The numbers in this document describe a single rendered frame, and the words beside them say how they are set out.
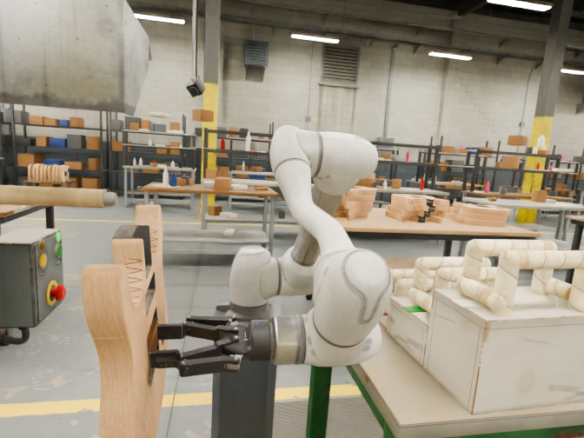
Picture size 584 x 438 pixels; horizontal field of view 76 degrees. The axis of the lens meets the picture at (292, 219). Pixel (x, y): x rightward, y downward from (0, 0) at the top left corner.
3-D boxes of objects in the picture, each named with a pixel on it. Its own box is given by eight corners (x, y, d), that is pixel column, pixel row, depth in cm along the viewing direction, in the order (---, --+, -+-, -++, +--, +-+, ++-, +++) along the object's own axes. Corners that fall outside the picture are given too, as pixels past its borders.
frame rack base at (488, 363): (474, 417, 63) (488, 321, 60) (421, 368, 78) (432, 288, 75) (596, 401, 70) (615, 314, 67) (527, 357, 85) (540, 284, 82)
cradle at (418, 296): (432, 318, 79) (434, 304, 78) (403, 298, 90) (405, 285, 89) (446, 317, 80) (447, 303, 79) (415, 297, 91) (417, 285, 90)
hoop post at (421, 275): (415, 304, 87) (420, 266, 85) (408, 299, 90) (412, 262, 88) (427, 304, 88) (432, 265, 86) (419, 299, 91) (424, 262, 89)
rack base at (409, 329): (423, 368, 77) (429, 327, 76) (385, 331, 93) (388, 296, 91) (530, 358, 84) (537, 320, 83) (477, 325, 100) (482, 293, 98)
